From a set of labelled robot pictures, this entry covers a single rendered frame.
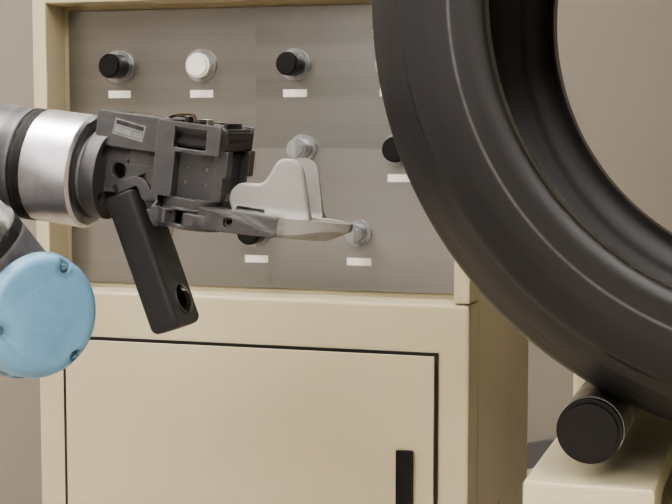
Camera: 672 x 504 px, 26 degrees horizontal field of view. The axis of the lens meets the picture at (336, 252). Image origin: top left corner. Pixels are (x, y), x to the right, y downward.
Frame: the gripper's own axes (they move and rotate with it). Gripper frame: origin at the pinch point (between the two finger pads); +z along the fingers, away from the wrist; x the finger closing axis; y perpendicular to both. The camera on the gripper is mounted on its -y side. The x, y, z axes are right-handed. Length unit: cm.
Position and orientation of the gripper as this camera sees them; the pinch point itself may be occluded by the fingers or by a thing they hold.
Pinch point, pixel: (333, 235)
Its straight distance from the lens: 110.2
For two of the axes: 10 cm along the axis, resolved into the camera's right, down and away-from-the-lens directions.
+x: 3.0, -0.8, 9.5
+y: 1.2, -9.9, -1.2
